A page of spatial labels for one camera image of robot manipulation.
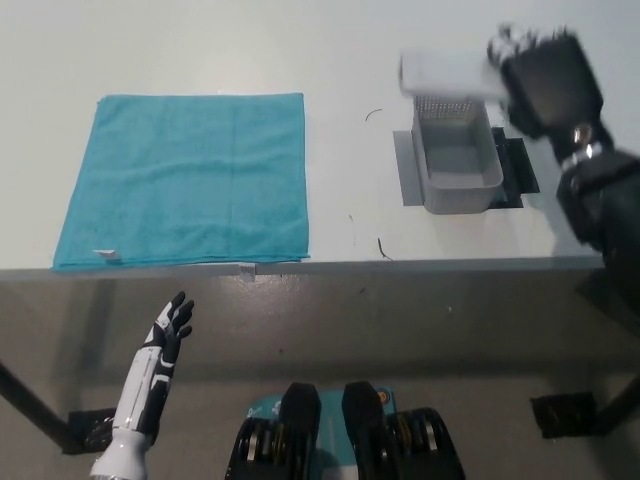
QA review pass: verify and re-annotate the black table leg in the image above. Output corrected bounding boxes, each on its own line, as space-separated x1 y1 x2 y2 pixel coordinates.
0 355 72 451

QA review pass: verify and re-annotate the black and teal robot body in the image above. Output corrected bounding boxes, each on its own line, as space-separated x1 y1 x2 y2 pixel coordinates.
224 382 469 480

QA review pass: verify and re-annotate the white and black left hand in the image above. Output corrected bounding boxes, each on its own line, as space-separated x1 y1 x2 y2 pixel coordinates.
109 290 196 437

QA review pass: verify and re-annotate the white calculator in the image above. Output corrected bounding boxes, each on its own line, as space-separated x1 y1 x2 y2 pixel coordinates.
397 48 507 102

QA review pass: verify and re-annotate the small grey perforated basket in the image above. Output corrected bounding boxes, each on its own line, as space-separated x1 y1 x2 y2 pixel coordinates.
411 94 505 216

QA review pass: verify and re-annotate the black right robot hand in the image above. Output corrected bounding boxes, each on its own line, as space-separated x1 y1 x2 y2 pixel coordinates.
486 23 617 169

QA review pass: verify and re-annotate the teal towel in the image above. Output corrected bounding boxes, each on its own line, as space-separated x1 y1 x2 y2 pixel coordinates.
50 91 312 274

